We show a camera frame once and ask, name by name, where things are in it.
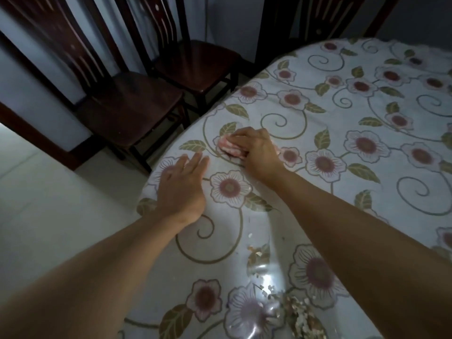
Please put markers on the dark wooden baseboard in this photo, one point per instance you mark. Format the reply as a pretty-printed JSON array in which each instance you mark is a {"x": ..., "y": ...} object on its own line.
[{"x": 39, "y": 137}]

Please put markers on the floral plastic tablecloth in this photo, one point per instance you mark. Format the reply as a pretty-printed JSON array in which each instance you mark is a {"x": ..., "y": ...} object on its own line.
[{"x": 317, "y": 180}]

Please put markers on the dark wooden chair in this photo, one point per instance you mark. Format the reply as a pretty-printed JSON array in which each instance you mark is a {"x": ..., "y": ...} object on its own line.
[
  {"x": 190, "y": 49},
  {"x": 314, "y": 21},
  {"x": 106, "y": 77}
]

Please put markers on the pink cleaning cloth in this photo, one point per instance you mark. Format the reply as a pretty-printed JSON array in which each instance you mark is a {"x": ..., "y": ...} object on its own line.
[{"x": 229, "y": 147}]

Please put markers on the person's right fingers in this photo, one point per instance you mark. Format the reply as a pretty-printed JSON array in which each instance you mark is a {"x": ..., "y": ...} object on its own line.
[{"x": 238, "y": 135}]

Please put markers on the person's left hand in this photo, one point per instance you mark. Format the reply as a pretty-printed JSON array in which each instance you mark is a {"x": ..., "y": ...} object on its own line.
[{"x": 182, "y": 192}]

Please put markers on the person's left forearm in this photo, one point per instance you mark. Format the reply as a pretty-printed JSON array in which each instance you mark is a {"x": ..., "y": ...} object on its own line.
[{"x": 84, "y": 278}]

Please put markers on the person's right hand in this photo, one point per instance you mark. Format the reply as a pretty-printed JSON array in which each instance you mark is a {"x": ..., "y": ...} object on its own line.
[{"x": 257, "y": 151}]

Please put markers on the person's left fingers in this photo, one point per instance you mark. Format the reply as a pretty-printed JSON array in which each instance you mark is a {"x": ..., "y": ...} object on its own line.
[{"x": 192, "y": 165}]

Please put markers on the person's right forearm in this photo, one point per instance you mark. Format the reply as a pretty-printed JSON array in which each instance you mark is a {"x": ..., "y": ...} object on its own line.
[{"x": 374, "y": 264}]

